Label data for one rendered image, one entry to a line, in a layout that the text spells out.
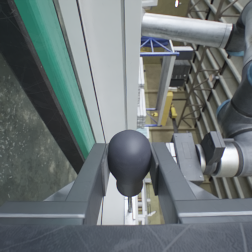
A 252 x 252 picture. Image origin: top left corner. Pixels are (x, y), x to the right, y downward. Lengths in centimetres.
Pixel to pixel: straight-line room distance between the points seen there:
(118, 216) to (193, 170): 21
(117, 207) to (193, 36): 88
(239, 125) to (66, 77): 47
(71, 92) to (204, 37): 89
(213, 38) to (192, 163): 71
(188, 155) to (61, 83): 36
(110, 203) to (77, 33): 25
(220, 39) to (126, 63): 83
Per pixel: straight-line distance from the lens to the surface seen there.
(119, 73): 23
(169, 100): 516
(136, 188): 18
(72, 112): 20
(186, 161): 45
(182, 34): 102
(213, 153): 42
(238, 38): 103
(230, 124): 56
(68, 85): 18
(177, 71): 471
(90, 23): 21
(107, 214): 32
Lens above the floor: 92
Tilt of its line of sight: 1 degrees down
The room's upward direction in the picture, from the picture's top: 89 degrees clockwise
